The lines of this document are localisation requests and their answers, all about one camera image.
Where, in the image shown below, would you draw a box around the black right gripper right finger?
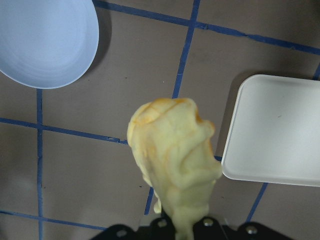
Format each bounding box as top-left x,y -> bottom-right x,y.
193,216 -> 291,240

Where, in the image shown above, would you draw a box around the blue plate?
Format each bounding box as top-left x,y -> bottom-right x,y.
0,0 -> 99,89

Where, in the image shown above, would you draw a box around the white rectangular tray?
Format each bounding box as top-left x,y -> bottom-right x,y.
221,74 -> 320,187

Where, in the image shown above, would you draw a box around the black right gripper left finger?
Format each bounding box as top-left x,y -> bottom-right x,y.
91,217 -> 174,240

